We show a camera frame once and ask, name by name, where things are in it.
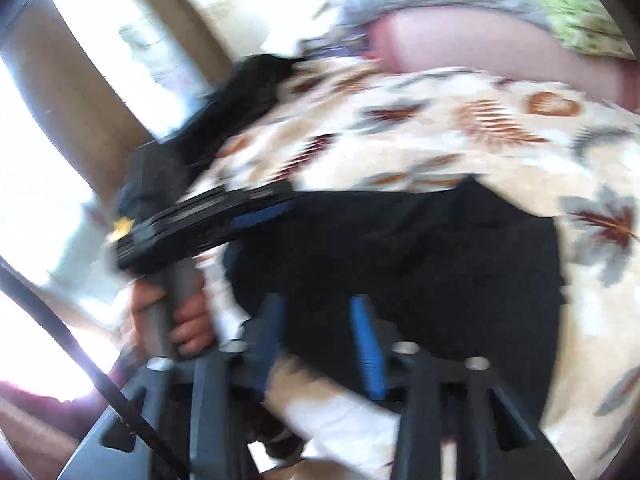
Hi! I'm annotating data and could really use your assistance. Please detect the dark cloth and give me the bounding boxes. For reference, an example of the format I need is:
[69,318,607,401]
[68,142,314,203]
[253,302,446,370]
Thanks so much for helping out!
[172,54,306,161]

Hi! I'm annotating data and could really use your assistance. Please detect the pink pillow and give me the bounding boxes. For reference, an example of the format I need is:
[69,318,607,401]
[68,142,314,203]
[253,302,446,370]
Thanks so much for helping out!
[372,9,640,106]

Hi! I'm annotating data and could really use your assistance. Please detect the person's left hand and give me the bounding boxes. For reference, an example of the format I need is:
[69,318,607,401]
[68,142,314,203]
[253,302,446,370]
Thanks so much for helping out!
[120,279,213,361]

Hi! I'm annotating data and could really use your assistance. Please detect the black pants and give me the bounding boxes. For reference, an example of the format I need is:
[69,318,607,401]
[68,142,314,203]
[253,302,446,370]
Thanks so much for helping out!
[222,177,568,413]

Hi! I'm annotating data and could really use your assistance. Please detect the green printed cloth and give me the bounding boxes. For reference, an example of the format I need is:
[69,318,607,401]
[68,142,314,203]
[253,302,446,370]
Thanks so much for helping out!
[537,0,638,61]

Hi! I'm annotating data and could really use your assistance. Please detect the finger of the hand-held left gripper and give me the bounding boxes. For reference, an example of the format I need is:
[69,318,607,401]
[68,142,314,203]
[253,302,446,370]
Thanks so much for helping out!
[116,181,297,273]

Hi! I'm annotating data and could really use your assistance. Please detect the black cable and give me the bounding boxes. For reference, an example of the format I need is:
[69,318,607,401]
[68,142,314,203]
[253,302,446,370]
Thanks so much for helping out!
[0,255,188,480]

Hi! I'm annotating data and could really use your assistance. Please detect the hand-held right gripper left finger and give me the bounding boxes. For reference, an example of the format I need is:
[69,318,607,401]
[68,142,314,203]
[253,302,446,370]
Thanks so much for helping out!
[59,292,288,480]

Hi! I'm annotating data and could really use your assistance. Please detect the bright window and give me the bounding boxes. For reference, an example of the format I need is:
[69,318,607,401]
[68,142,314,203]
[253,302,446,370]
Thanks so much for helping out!
[49,0,226,141]

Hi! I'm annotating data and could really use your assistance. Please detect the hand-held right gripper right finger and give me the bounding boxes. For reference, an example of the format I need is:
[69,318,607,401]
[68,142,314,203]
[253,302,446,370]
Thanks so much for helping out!
[348,296,581,480]

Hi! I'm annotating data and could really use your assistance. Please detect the leaf print blanket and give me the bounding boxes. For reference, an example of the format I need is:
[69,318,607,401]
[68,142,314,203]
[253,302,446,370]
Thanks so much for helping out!
[185,55,640,480]

